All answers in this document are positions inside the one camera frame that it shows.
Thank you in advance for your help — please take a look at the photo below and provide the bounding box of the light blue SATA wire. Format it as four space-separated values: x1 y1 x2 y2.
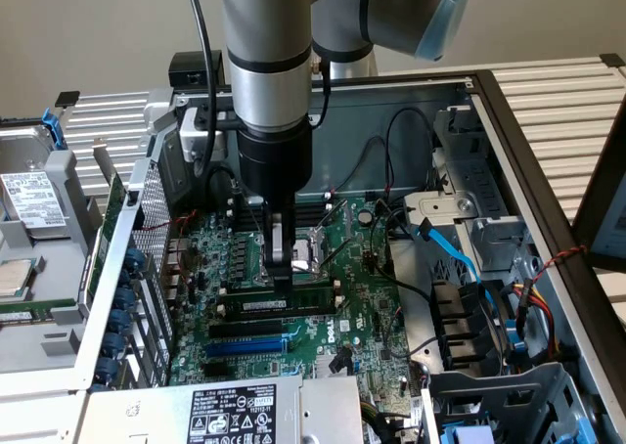
418 218 529 367

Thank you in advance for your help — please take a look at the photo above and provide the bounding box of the dark framed panel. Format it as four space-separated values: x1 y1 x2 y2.
570 105 626 272

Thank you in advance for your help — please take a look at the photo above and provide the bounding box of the thick black camera cable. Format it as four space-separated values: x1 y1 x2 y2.
183 0 220 177

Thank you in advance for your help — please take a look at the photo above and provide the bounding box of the grey disk bay cage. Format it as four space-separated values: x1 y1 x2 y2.
425 360 603 444

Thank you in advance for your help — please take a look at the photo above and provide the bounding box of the silver rear port block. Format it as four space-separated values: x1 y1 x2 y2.
163 238 191 303

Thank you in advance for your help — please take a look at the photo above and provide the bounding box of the black plastic shroud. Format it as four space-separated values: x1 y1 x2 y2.
428 280 510 372

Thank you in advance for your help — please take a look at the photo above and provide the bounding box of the CPU socket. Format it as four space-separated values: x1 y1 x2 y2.
253 228 328 287

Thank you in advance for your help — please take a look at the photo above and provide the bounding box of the blue plastic disk tray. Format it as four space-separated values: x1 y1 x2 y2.
439 424 495 444

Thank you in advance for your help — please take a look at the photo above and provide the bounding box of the green Dell motherboard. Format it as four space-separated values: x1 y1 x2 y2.
168 197 426 416

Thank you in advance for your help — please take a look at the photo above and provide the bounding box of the long black expansion slot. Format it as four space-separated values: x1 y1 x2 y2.
208 318 284 341

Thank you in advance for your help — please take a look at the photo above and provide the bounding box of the green RAM stick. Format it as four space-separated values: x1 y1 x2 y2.
225 287 338 316
0 300 82 325

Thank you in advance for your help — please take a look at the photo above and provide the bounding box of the yellow red black wire bundle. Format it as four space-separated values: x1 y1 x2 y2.
511 276 561 362

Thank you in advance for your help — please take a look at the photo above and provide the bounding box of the black box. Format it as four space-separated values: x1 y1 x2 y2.
168 51 226 89

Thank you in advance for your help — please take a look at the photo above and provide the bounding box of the silver power supply black label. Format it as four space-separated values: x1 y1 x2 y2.
72 375 366 444

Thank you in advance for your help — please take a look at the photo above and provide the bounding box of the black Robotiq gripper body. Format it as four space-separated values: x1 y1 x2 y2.
238 118 315 206

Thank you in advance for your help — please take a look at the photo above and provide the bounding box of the hard disk white label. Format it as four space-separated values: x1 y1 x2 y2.
0 124 69 243

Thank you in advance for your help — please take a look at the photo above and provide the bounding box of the silver disk bay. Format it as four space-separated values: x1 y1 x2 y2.
403 104 532 274

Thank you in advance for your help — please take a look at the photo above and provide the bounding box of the silver CPU chip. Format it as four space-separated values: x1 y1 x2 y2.
0 256 39 302

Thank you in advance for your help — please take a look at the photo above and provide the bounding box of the open PC case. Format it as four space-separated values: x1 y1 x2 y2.
72 69 626 444

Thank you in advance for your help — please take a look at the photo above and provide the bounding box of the blue expansion slot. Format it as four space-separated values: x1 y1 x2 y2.
204 334 289 359

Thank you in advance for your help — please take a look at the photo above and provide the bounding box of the grey parts rack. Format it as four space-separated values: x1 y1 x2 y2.
0 115 97 375

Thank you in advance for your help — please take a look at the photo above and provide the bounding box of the red black twisted wire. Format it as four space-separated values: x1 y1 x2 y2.
535 244 588 282
130 209 201 234

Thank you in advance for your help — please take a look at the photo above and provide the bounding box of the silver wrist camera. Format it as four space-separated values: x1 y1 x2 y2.
178 105 230 165

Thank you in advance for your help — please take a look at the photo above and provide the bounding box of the thin metal locking lever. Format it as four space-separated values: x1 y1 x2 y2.
320 236 368 269
242 202 270 238

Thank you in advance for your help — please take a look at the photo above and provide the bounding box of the green graphics card silver bracket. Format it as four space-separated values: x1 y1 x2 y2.
82 138 129 313

